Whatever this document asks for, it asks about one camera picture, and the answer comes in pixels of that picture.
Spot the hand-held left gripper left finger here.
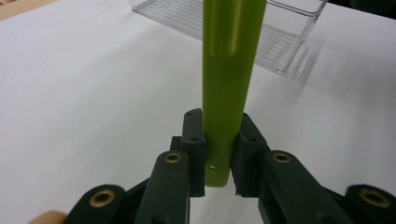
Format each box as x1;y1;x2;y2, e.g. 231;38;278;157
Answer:
134;107;207;224

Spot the wooden table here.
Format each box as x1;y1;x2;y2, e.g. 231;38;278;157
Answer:
0;0;59;21

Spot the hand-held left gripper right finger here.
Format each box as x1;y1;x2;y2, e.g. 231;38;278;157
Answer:
231;112;356;224

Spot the white board sheet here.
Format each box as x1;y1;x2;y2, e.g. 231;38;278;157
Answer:
0;0;396;224

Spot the clear plastic tray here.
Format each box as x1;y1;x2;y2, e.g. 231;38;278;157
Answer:
129;0;330;75

